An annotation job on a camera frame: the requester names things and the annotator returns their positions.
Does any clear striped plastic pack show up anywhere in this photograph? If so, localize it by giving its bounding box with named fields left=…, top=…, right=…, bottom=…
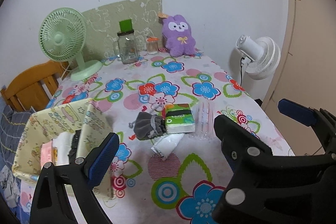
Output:
left=189, top=100, right=214, bottom=141

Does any green tissue pack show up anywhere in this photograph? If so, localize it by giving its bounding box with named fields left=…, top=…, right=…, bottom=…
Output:
left=165, top=103, right=195, bottom=134

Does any grey drawstring pouch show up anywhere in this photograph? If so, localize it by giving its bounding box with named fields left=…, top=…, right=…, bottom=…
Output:
left=129, top=112, right=166, bottom=140

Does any yellow cartoon tissue pack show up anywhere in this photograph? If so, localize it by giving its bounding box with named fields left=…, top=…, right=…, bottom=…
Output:
left=52, top=147, right=58, bottom=165

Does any pink tissue pack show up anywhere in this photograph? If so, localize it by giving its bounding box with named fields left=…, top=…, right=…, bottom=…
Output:
left=41, top=141, right=54, bottom=168

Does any beige door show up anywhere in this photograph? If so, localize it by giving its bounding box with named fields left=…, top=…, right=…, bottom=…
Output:
left=262, top=0, right=335, bottom=155

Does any crumpled white cloth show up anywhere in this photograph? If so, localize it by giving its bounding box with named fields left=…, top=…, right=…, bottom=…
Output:
left=0, top=165, right=20, bottom=208

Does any white standing fan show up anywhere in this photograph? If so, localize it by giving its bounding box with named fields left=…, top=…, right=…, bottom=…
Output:
left=236, top=35, right=281, bottom=83

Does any floral tablecloth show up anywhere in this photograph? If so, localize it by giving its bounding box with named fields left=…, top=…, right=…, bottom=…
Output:
left=46, top=52, right=293, bottom=223

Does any grey plaid pillow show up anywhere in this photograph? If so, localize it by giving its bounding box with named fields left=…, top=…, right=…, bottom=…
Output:
left=1, top=97, right=34, bottom=170

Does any yellow cartoon storage box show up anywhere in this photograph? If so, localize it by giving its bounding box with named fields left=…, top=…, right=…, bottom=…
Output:
left=11, top=98, right=112, bottom=185

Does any purple plush bunny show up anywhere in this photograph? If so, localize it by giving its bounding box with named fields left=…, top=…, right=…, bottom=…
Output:
left=159, top=14, right=196, bottom=57

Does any toothpick jar orange lid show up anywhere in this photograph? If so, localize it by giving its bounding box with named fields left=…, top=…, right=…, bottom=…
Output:
left=146, top=36, right=159, bottom=55

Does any glass mason jar mug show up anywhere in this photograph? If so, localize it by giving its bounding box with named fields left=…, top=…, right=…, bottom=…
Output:
left=113, top=19, right=139, bottom=64

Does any green desk fan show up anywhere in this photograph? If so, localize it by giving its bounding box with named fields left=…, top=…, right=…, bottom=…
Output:
left=39, top=7, right=102, bottom=81

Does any green patterned board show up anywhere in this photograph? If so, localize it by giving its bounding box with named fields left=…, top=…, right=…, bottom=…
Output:
left=82, top=0, right=162, bottom=61

